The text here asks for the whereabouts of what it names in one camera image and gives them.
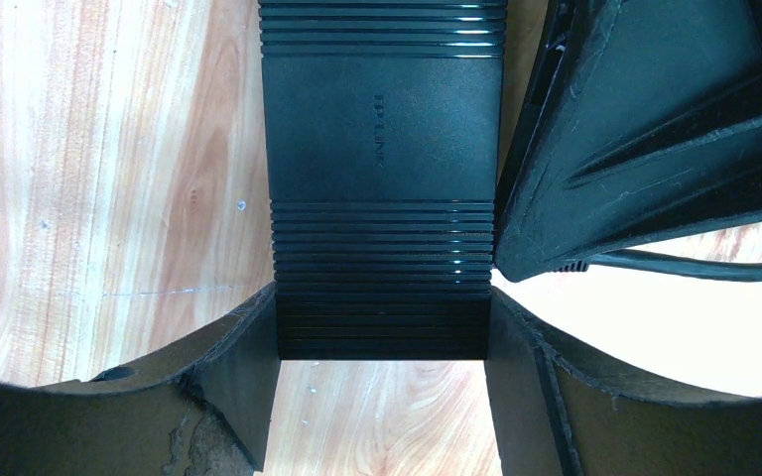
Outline black network switch blue cables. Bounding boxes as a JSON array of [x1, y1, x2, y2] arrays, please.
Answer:
[[257, 0, 508, 361]]

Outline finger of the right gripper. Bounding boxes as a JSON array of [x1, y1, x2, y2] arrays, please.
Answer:
[[494, 1, 762, 282]]

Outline black ethernet cable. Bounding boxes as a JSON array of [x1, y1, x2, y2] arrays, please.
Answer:
[[552, 249, 762, 284]]

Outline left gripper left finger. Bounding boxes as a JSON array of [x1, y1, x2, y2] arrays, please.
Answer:
[[0, 286, 281, 475]]

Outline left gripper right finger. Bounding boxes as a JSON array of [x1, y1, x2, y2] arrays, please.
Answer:
[[484, 290, 762, 475]]

